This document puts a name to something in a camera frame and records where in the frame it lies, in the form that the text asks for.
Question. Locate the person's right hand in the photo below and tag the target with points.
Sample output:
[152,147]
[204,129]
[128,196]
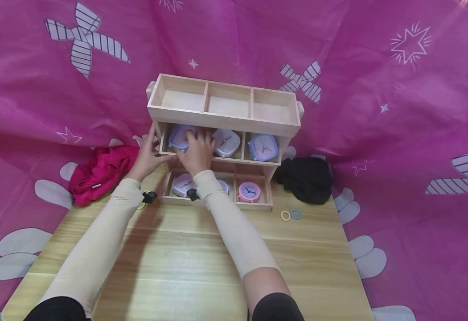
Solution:
[198,154]

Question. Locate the person's left hand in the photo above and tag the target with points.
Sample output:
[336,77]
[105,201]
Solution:
[147,160]

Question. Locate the person's left thumb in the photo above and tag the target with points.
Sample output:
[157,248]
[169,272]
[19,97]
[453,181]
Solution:
[150,137]

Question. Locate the person's left fingers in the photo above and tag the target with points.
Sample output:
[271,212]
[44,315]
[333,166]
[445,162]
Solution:
[166,158]

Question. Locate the person's right fingers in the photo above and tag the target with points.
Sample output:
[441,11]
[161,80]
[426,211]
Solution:
[201,135]

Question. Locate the blue square alarm clock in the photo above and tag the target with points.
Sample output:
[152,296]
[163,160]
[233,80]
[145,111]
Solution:
[176,136]
[263,148]

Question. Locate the wooden tiered organizer shelf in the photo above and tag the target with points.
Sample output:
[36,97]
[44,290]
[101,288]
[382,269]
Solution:
[226,117]

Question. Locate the person's right forearm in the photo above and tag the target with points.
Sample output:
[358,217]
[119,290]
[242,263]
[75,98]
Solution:
[238,232]

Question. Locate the person's left forearm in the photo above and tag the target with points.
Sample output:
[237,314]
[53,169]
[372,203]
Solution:
[97,243]

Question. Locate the white square alarm clock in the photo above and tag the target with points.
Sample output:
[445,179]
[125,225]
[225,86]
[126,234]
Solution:
[224,186]
[228,142]

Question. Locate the lilac square alarm clock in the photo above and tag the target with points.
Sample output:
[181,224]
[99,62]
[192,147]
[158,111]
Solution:
[182,185]

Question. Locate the red cloth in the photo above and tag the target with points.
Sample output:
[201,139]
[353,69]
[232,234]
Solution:
[99,174]

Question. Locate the pink round alarm clock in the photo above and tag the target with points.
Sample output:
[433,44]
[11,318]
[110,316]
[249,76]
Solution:
[249,191]

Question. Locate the black cloth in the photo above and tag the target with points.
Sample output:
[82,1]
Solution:
[304,180]

